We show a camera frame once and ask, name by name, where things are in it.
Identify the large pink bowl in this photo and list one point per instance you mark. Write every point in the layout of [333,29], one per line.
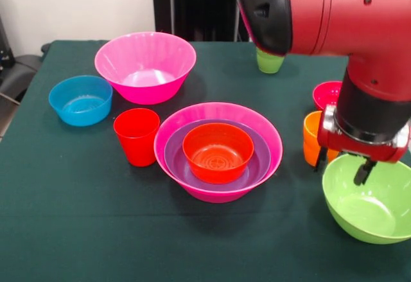
[144,79]
[199,111]

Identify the orange cup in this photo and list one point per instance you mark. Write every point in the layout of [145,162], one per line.
[311,144]

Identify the light green cup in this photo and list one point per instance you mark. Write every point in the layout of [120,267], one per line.
[269,63]

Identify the light green bowl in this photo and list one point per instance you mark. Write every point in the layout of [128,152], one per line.
[369,211]

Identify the purple bowl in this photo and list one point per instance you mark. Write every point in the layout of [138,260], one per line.
[175,153]

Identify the small magenta bowl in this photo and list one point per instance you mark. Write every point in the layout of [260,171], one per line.
[327,95]

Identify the blue bowl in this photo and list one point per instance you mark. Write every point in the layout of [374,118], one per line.
[80,108]

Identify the dark green tablecloth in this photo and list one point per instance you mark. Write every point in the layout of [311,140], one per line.
[128,230]

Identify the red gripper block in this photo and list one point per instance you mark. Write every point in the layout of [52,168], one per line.
[359,148]

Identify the dark grey chair base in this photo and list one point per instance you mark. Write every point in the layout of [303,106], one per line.
[16,73]

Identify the red cup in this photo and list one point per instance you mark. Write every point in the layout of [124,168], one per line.
[138,144]

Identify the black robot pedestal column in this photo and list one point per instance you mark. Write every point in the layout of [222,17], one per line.
[199,5]

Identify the orange-red bowl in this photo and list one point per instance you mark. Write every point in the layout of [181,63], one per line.
[218,169]

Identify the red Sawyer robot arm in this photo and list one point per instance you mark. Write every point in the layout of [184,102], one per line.
[337,12]

